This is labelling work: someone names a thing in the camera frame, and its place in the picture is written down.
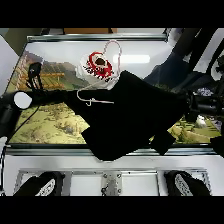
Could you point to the white clothes hanger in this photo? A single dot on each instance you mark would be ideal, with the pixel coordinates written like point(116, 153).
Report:
point(100, 101)

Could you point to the black garment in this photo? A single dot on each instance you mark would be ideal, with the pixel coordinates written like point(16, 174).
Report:
point(133, 113)

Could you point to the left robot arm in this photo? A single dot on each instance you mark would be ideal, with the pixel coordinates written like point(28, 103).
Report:
point(22, 100)

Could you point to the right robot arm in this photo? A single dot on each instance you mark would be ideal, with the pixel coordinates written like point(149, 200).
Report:
point(206, 107)

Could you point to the pale patterned garment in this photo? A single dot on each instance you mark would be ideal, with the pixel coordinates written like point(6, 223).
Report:
point(201, 121)

